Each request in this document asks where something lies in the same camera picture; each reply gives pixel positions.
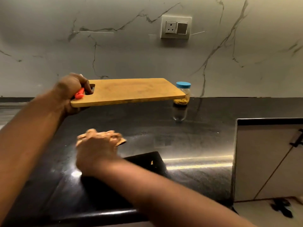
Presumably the person's left hand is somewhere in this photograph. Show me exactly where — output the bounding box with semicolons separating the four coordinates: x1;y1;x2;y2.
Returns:
53;73;93;116

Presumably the person's right hand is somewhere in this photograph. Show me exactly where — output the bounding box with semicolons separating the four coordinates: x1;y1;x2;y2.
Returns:
75;131;123;178

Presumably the red handled knife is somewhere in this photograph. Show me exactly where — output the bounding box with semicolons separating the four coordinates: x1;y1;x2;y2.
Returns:
74;87;85;100

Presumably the orange checked cloth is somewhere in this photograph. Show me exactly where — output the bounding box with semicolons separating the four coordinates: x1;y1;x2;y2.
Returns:
76;129;127;147

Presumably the wooden cutting board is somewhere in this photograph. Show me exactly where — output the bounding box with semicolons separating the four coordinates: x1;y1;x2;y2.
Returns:
70;78;186;108

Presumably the blue-lidded plastic jar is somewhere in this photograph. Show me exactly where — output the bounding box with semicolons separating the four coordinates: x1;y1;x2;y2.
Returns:
173;81;192;106

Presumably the person's left forearm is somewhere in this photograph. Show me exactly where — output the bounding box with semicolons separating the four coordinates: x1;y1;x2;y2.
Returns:
0;88;67;220

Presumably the beige cabinet door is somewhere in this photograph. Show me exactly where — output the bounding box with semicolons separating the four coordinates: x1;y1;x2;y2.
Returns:
232;118;303;202

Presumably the grey wall switch plate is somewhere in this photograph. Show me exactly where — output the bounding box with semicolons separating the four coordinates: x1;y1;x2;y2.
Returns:
160;15;193;40

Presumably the black cabinet handle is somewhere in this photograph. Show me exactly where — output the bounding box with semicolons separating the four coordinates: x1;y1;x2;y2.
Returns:
289;129;303;148
270;198;294;219

